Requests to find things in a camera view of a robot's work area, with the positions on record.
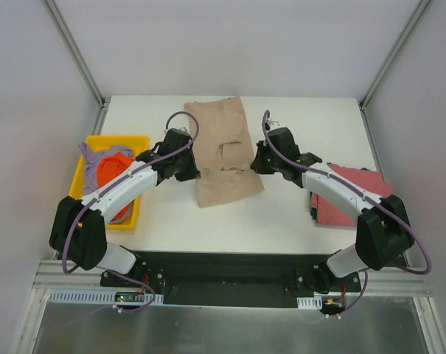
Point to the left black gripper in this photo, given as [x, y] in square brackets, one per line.
[189, 168]

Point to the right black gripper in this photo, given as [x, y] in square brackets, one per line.
[261, 162]

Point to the beige t shirt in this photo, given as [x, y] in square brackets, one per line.
[223, 152]

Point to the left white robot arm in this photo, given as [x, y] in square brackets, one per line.
[79, 228]

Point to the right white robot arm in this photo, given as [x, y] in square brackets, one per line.
[381, 223]

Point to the yellow plastic bin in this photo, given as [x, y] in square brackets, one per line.
[99, 142]

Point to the orange t shirt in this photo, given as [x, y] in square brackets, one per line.
[108, 169]

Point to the dark green folded shirt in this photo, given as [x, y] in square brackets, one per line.
[313, 213]

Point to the lilac t shirt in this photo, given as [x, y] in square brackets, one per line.
[92, 159]

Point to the folded red t shirt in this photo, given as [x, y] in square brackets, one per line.
[330, 215]

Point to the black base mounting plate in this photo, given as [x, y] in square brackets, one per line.
[231, 280]

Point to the right aluminium frame post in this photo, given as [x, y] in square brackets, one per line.
[399, 44]

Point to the aluminium frame post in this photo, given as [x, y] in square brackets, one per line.
[70, 43]
[399, 44]

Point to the right white cable duct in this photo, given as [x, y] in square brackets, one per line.
[309, 303]

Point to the white cable duct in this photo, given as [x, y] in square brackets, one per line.
[87, 297]
[309, 303]

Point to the left white cable duct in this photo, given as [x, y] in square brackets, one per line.
[87, 297]

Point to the left aluminium frame post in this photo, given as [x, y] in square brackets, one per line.
[70, 43]

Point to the front aluminium rail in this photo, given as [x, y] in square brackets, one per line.
[388, 282]

